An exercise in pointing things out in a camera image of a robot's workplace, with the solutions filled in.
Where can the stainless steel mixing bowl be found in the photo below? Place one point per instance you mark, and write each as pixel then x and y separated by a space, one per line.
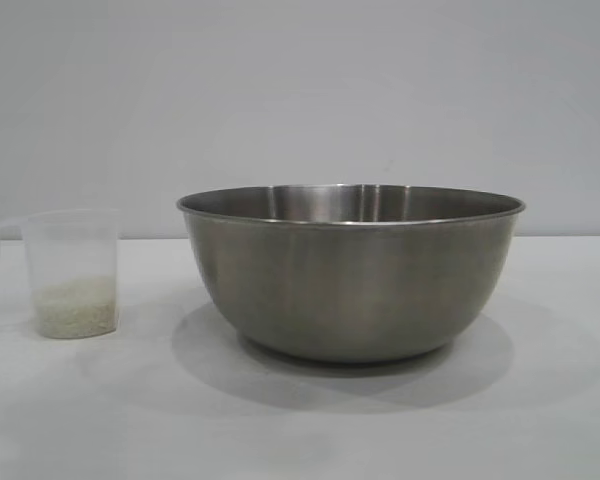
pixel 350 285

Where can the clear plastic measuring cup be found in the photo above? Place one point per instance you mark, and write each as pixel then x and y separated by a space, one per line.
pixel 72 250

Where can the white uncooked rice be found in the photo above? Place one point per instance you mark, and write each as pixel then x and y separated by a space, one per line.
pixel 75 310

